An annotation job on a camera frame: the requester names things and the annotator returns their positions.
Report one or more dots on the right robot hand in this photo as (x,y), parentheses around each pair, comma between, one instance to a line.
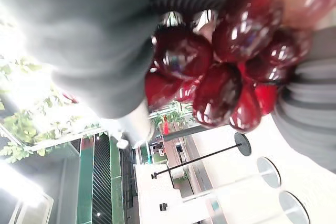
(92,30)

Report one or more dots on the dark red grape bunch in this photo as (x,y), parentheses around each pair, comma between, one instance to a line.
(225,51)

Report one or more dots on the grey ribbed basket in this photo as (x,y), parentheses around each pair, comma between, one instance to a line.
(309,108)

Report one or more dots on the green leafy climbing plant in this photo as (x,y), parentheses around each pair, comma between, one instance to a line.
(23,127)

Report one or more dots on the small green potted plant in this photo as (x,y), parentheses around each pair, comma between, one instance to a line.
(174,115)

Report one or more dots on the red hanging ornament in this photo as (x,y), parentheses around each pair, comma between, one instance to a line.
(166,127)

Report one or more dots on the green glass panel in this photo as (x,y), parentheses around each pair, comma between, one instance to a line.
(101,179)

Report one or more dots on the black stanchion with round base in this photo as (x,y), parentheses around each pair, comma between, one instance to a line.
(242,144)

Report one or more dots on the small black device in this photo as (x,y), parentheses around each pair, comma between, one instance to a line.
(163,206)

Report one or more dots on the white stand with round base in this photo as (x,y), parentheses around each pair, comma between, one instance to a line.
(268,171)
(294,208)

